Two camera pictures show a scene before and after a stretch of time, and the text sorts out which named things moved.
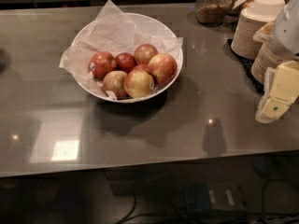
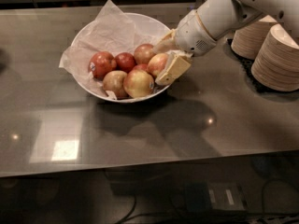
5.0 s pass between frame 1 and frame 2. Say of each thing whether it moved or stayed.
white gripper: moved
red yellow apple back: stayed
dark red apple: stayed
